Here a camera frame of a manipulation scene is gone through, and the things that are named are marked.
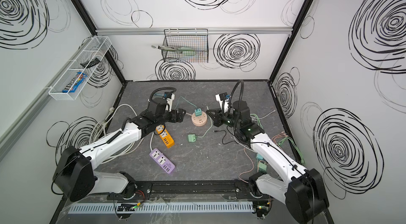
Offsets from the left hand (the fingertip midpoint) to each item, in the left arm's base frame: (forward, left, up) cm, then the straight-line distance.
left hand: (180, 110), depth 83 cm
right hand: (-4, -14, +7) cm, 16 cm away
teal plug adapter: (+6, -9, -10) cm, 14 cm away
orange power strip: (-8, +10, -14) cm, 19 cm away
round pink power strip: (+4, -9, -14) cm, 17 cm away
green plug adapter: (-10, -6, -13) cm, 17 cm away
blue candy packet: (+2, +45, +18) cm, 49 cm away
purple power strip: (-22, +9, -14) cm, 27 cm away
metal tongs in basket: (+32, +3, +16) cm, 36 cm away
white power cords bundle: (-7, +50, -16) cm, 53 cm away
